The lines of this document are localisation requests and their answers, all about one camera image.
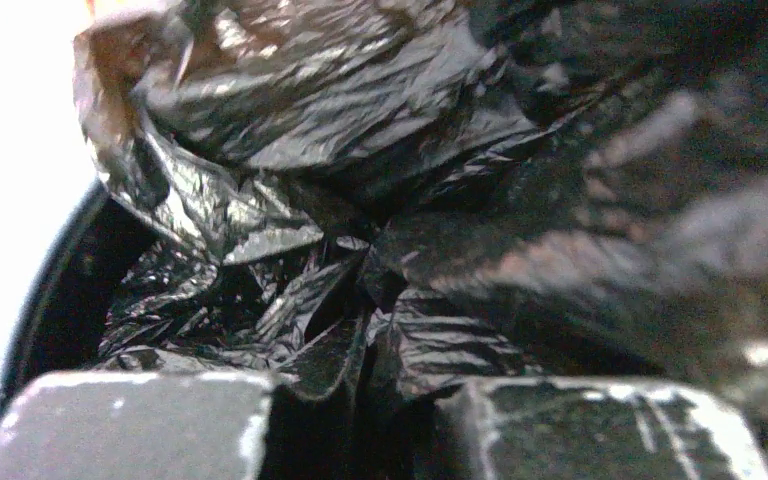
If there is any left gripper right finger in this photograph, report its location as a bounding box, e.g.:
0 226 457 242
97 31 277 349
433 377 768 479

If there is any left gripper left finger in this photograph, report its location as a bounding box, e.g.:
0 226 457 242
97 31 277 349
0 372 275 479

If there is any dark blue trash bin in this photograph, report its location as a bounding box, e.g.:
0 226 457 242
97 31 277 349
0 182 157 420

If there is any black plastic trash bag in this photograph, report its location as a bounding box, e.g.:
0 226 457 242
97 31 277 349
73 1 768 458

